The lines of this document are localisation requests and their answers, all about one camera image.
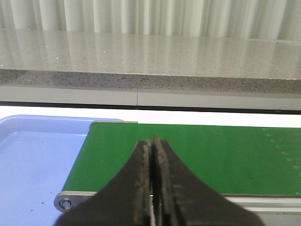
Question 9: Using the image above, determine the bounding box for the white pleated curtain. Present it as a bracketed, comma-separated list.
[0, 0, 301, 40]

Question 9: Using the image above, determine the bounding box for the grey stone counter ledge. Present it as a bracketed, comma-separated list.
[0, 29, 301, 95]

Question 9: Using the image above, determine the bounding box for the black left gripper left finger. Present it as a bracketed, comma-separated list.
[54, 140, 151, 226]

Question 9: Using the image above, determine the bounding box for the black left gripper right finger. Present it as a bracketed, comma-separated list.
[152, 136, 264, 226]

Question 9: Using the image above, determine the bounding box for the silver conveyor frame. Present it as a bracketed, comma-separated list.
[54, 121, 301, 226]

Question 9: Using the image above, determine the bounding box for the green conveyor belt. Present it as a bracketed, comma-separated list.
[63, 122, 301, 196]

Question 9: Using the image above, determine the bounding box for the blue plastic tray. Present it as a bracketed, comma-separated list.
[0, 114, 125, 226]

